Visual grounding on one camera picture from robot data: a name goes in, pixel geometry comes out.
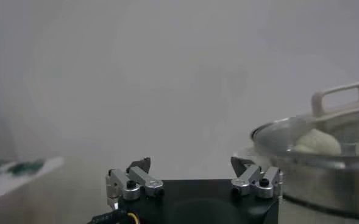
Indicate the green tool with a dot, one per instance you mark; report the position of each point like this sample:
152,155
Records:
27,167

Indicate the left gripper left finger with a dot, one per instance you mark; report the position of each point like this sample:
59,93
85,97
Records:
145,181

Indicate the white side table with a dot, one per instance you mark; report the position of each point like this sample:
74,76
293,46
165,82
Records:
2,185

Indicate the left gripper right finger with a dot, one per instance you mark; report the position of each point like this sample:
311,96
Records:
249,176

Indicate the perforated steel steamer basket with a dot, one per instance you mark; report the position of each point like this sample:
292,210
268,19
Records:
325,182

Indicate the white steamed baozi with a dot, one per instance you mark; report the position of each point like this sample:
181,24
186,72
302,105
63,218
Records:
317,143

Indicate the small white device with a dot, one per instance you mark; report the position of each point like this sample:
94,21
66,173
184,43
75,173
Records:
8,166

